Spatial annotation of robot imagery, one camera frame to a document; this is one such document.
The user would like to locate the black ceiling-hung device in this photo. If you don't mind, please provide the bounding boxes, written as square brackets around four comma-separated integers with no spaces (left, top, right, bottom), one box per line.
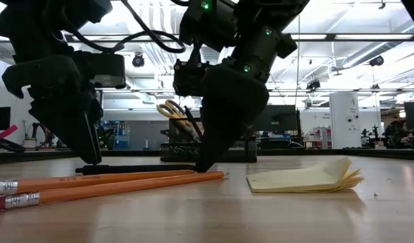
[368,55,385,68]
[131,53,146,68]

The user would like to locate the yellow-handled scissors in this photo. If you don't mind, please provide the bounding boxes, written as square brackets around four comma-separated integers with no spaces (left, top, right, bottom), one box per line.
[156,99,201,142]

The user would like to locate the black mesh desk organizer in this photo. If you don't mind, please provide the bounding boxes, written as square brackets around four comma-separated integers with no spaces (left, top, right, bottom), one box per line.
[159,117,258,164]

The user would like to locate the black wall screen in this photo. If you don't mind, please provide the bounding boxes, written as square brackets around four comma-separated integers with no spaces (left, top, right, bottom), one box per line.
[0,106,11,132]

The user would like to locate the black aluminium table frame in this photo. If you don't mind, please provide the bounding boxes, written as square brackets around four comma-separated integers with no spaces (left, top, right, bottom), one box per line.
[0,32,414,165]

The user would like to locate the white pillar cabinet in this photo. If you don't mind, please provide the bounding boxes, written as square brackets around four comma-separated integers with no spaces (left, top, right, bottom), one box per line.
[328,91,362,150]

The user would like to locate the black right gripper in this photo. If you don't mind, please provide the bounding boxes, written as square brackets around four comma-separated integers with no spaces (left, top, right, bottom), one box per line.
[194,61,271,173]

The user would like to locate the red plastic part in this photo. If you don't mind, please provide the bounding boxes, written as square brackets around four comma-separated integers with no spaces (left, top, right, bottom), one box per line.
[0,124,19,140]

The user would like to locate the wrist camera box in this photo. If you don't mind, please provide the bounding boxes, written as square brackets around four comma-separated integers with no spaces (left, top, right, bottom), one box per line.
[172,59,208,98]
[90,53,127,90]

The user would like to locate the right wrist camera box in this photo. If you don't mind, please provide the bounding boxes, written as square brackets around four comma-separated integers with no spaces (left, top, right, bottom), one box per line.
[172,59,208,98]

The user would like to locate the yellow sticky note pad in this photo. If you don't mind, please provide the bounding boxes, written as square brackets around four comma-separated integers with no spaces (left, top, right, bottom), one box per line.
[245,157,365,194]

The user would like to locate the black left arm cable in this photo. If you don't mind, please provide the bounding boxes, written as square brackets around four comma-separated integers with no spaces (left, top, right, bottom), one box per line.
[60,0,187,55]

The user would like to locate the black pen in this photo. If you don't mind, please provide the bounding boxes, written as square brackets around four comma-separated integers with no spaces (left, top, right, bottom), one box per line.
[74,163,197,176]
[183,105,204,140]

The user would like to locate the person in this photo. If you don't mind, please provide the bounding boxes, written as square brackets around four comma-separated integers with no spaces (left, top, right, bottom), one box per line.
[384,119,414,150]

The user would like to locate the orange pencil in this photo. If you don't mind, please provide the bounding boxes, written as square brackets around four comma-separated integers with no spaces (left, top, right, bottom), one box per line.
[0,170,226,213]
[0,169,196,197]

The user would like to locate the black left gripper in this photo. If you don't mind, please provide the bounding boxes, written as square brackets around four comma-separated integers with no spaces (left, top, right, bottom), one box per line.
[1,50,105,166]

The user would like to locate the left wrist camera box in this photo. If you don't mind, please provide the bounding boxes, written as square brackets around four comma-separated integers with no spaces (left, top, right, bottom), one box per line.
[90,53,127,90]

